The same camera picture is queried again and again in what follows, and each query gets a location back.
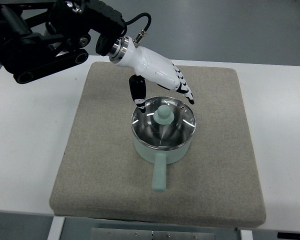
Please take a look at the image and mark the glass lid with green knob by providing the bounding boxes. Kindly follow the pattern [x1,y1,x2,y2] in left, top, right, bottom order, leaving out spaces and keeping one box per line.
[131,96,197,151]

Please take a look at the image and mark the beige felt mat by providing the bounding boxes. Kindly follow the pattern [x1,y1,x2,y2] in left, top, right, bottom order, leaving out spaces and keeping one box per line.
[49,62,266,228]

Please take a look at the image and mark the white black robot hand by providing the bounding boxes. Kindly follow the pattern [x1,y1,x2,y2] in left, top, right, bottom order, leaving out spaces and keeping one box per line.
[108,36,195,113]

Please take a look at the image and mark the mint green saucepan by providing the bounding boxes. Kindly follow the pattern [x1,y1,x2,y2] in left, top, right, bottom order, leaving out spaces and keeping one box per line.
[133,136,192,193]

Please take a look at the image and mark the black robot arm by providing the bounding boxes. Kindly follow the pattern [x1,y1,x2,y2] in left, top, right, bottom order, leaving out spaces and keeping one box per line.
[0,0,136,84]

